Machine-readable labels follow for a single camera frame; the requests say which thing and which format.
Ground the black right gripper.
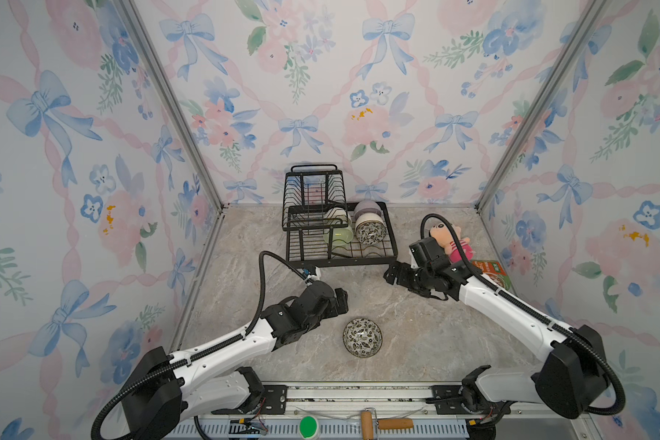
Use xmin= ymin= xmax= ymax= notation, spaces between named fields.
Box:
xmin=381 ymin=258 xmax=433 ymax=295

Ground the black floral bowl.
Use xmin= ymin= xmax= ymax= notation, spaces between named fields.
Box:
xmin=355 ymin=219 xmax=388 ymax=246
xmin=343 ymin=317 xmax=383 ymax=359

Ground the light green bowl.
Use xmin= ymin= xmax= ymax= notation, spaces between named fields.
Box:
xmin=327 ymin=225 xmax=354 ymax=250

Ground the black wire dish rack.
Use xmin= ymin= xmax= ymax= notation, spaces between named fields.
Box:
xmin=282 ymin=164 xmax=398 ymax=269

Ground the cream speckled bowl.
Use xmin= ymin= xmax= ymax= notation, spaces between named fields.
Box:
xmin=324 ymin=207 xmax=349 ymax=227

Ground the lavender bowl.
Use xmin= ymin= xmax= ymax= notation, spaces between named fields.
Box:
xmin=353 ymin=200 xmax=382 ymax=218

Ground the cream white bowl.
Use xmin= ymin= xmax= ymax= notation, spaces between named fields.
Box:
xmin=355 ymin=212 xmax=385 ymax=227

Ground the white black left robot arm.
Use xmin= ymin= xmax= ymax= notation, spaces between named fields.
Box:
xmin=117 ymin=282 xmax=348 ymax=439

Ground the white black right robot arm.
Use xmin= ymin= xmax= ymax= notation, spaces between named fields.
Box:
xmin=383 ymin=262 xmax=626 ymax=419

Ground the pink plush doll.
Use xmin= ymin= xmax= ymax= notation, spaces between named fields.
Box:
xmin=428 ymin=222 xmax=474 ymax=260

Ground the green red soup packet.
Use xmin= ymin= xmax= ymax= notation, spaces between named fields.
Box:
xmin=472 ymin=260 xmax=513 ymax=292

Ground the green round button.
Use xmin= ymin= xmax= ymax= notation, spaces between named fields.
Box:
xmin=298 ymin=415 xmax=320 ymax=440

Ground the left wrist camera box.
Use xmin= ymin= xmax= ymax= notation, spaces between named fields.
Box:
xmin=291 ymin=267 xmax=330 ymax=326

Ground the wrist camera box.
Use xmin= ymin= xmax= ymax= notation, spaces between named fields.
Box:
xmin=291 ymin=267 xmax=330 ymax=326
xmin=409 ymin=236 xmax=450 ymax=269

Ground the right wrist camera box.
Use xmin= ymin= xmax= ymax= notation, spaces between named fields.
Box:
xmin=409 ymin=236 xmax=450 ymax=269

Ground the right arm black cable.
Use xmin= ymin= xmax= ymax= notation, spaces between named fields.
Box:
xmin=419 ymin=213 xmax=627 ymax=417

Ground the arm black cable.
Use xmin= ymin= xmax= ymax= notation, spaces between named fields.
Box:
xmin=419 ymin=213 xmax=627 ymax=417
xmin=90 ymin=250 xmax=315 ymax=440

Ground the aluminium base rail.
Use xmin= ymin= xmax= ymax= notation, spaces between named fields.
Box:
xmin=161 ymin=382 xmax=600 ymax=439

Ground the wooden handled tool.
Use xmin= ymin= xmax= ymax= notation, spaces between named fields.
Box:
xmin=359 ymin=409 xmax=414 ymax=440

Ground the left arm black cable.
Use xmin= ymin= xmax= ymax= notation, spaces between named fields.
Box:
xmin=90 ymin=250 xmax=315 ymax=440

